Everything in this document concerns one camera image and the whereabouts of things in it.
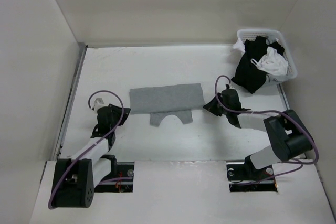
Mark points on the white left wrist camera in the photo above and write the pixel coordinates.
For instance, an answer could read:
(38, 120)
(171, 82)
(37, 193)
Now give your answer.
(98, 103)

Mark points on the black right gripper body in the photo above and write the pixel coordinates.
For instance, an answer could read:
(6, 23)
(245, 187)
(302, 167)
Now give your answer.
(217, 108)

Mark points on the white plastic basket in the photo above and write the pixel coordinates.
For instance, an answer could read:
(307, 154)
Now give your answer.
(252, 33)

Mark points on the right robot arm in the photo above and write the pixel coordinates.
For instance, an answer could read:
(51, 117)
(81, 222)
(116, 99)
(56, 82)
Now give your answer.
(287, 135)

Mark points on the grey tank top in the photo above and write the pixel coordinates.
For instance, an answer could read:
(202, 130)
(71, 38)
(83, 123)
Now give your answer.
(159, 102)

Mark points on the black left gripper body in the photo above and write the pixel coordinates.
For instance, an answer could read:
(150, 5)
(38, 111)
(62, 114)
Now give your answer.
(116, 115)

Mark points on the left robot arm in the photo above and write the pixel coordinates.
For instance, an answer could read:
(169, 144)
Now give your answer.
(75, 178)

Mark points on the black tank top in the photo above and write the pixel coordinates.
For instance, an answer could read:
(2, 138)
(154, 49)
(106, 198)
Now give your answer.
(247, 74)

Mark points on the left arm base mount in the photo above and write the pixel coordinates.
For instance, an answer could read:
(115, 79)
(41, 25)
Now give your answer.
(120, 180)

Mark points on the white tank top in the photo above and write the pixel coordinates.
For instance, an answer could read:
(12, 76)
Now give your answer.
(272, 62)

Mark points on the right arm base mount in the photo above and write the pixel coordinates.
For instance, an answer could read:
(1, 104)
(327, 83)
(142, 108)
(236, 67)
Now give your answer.
(244, 179)

